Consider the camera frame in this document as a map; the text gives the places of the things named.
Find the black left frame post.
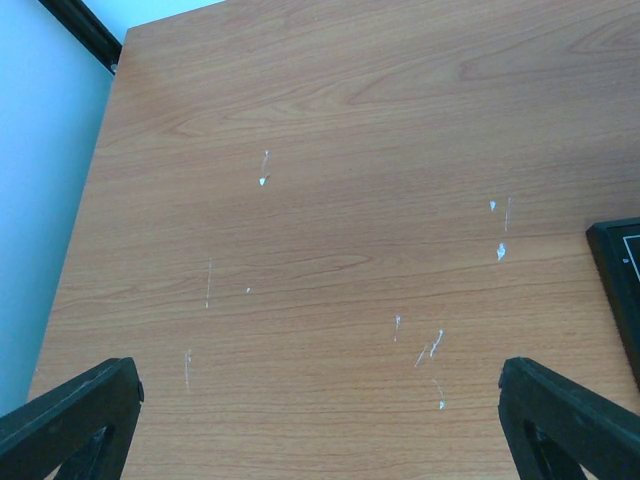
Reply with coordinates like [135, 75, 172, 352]
[39, 0, 122, 75]

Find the black and white chessboard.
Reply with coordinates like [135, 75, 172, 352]
[586, 217, 639, 386]

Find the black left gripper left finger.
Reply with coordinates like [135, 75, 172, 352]
[1, 357, 144, 479]

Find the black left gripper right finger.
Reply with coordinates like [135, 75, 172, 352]
[498, 357, 639, 479]

